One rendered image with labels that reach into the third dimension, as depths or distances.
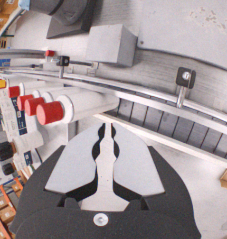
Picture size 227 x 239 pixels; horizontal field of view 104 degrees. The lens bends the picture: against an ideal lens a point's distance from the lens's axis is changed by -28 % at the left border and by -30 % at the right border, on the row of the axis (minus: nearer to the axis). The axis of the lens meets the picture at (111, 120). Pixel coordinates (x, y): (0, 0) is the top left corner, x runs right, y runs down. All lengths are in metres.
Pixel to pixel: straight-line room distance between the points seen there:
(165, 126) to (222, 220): 0.51
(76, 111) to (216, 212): 0.58
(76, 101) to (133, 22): 0.30
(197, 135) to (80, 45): 0.48
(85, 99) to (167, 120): 0.19
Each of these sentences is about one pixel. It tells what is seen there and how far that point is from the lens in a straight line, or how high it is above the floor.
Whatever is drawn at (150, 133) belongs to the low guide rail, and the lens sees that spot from 0.28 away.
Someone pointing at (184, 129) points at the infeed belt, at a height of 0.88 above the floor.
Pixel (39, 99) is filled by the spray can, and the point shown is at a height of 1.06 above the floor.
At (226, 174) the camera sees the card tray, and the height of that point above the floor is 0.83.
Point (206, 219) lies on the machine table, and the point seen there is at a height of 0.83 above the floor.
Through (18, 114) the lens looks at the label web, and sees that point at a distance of 0.82.
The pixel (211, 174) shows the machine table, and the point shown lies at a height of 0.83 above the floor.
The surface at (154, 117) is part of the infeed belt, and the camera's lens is 0.30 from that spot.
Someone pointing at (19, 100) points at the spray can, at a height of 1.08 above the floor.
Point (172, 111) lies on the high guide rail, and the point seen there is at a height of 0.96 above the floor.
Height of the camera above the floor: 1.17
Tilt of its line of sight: 55 degrees down
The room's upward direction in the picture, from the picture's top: 114 degrees counter-clockwise
